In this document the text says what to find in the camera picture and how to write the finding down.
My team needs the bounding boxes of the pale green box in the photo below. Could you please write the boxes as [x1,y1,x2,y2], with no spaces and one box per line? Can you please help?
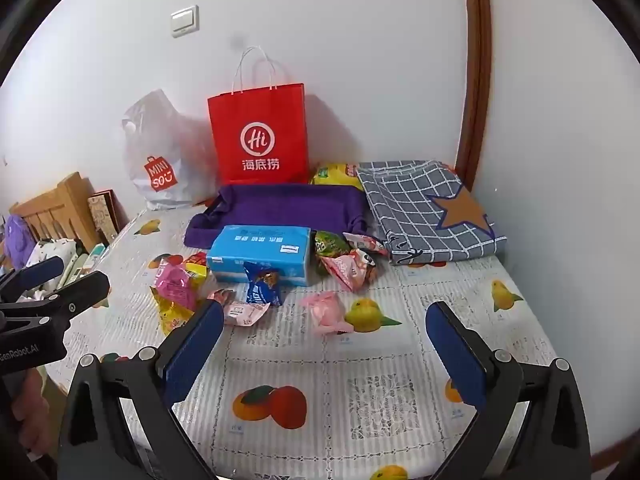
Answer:
[59,244,108,286]

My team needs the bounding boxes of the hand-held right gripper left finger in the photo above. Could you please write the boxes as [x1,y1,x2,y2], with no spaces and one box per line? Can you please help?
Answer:
[56,299,226,480]

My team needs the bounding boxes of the green snack packet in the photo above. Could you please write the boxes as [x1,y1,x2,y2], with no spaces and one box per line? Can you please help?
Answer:
[312,230,351,277]

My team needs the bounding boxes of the blue snack packet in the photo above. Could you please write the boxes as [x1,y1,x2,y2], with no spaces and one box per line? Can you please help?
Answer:
[243,261,284,307]

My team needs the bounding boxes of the blue tissue pack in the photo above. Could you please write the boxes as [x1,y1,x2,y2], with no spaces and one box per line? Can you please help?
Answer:
[206,225,313,287]

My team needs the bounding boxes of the white light switch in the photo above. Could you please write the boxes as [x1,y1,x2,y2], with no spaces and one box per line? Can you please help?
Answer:
[170,5,200,39]

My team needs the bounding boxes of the large yellow snack bag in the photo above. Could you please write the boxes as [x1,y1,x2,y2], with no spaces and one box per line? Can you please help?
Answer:
[311,161,368,192]

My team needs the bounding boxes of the grey checked cloth with star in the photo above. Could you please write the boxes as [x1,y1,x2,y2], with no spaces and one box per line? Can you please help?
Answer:
[356,160,507,266]

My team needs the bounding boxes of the brown wooden door frame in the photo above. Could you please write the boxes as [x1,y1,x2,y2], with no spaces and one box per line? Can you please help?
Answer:
[455,0,493,193]

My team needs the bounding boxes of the fruit printed tablecloth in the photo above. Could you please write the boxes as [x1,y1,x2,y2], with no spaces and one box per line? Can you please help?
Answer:
[42,200,566,480]

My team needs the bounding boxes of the red paper bag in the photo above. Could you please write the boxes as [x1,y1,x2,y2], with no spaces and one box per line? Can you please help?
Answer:
[207,46,311,186]

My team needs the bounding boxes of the wooden headboard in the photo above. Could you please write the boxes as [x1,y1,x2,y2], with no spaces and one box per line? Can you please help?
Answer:
[9,171,103,256]

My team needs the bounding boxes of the purple plush cloth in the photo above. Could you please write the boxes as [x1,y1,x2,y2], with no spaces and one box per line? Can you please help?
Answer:
[0,214,36,271]

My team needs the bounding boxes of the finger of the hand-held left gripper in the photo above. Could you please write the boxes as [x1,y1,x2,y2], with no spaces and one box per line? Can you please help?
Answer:
[14,271,111,334]
[0,256,66,304]

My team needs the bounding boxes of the pale pink packet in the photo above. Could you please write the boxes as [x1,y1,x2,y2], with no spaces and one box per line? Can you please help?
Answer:
[207,288,271,327]

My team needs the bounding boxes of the purple towel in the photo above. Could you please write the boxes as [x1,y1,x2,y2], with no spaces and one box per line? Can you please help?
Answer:
[184,183,369,250]

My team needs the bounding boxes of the pink round candy packet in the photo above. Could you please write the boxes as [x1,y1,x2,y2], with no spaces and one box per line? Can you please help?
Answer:
[300,291,355,338]

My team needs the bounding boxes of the person's left hand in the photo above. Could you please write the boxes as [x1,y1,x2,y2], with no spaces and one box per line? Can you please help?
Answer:
[12,370,59,461]

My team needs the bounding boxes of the white plastic shopping bag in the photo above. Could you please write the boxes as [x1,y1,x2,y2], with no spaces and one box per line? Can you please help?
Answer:
[121,89,221,212]

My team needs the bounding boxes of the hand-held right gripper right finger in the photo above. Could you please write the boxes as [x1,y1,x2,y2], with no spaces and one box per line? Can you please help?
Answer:
[425,301,593,480]

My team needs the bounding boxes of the bright pink snack packet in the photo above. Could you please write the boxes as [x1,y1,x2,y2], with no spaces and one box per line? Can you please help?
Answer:
[151,262,198,311]

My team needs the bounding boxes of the brown patterned box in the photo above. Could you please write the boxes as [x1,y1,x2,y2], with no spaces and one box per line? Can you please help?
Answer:
[87,189,121,246]

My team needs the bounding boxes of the white floral cloth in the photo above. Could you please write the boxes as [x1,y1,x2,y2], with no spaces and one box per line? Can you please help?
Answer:
[25,237,81,291]

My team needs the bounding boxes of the white red snack packet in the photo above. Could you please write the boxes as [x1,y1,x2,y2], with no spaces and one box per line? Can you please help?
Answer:
[342,232,390,257]

